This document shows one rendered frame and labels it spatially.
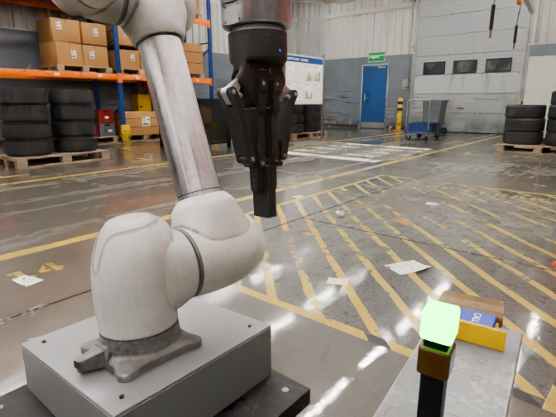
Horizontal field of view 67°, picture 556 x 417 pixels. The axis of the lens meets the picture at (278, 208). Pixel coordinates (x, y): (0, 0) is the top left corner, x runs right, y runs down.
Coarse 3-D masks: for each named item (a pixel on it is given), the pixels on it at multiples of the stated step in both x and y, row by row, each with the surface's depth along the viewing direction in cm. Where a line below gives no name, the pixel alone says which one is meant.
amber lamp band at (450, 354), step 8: (424, 352) 54; (432, 352) 53; (440, 352) 53; (448, 352) 52; (424, 360) 54; (432, 360) 53; (440, 360) 53; (448, 360) 52; (416, 368) 55; (424, 368) 54; (432, 368) 53; (440, 368) 53; (448, 368) 52; (432, 376) 54; (440, 376) 53; (448, 376) 53
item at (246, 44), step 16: (240, 32) 51; (256, 32) 50; (272, 32) 51; (240, 48) 51; (256, 48) 51; (272, 48) 51; (240, 64) 52; (256, 64) 53; (272, 64) 54; (240, 80) 51
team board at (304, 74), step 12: (288, 60) 878; (300, 60) 909; (312, 60) 941; (288, 72) 884; (300, 72) 916; (312, 72) 947; (288, 84) 890; (300, 84) 922; (312, 84) 955; (300, 96) 929; (312, 96) 961
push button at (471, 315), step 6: (462, 312) 90; (468, 312) 90; (474, 312) 90; (480, 312) 90; (462, 318) 87; (468, 318) 87; (474, 318) 87; (480, 318) 87; (486, 318) 87; (492, 318) 87; (486, 324) 85; (492, 324) 85
